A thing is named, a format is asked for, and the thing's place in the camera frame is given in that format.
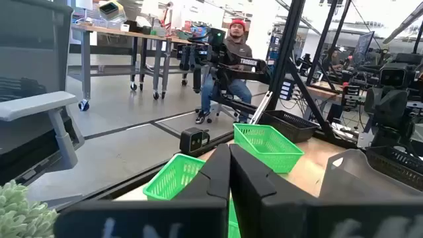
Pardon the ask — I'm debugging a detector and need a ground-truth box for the white base office chair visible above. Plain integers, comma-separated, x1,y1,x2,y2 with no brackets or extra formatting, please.
196,97,244,124

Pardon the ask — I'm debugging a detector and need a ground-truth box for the black plastic slotted basket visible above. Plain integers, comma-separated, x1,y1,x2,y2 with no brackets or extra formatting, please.
365,146,423,192
257,110,321,143

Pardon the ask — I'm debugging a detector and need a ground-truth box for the wooden top workbench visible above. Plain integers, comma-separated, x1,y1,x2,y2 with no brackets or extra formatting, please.
141,36,194,100
71,23,166,112

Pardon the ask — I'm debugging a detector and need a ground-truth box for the green plastic slotted basket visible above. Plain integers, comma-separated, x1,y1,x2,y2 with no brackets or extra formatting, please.
233,123,305,175
142,153,242,238

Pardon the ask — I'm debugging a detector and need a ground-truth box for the small black table camera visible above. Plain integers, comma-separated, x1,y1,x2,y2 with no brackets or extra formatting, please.
179,127,211,157

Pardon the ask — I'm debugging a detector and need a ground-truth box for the seated person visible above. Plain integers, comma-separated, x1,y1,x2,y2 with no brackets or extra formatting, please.
194,19,254,125

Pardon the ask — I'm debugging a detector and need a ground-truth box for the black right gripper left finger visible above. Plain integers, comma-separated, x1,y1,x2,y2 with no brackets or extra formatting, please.
54,143,231,238

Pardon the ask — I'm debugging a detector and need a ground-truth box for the background person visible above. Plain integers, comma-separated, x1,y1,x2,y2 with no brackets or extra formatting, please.
322,48,346,72

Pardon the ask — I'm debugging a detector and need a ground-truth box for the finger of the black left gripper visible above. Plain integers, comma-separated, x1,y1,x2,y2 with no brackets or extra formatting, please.
180,46,190,72
190,46,199,72

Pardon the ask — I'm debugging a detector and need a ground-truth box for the grey plastic bin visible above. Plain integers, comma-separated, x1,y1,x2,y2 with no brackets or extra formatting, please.
319,148,423,201

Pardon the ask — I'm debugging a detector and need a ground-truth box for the black computer monitor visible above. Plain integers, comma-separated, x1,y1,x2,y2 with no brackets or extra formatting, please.
352,31,376,67

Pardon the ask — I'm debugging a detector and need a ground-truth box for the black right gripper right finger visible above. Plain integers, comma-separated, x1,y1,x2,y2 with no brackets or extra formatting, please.
229,143,423,238

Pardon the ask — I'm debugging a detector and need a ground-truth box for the grey mesh office chair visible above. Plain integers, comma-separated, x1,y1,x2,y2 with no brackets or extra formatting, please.
0,0,85,186

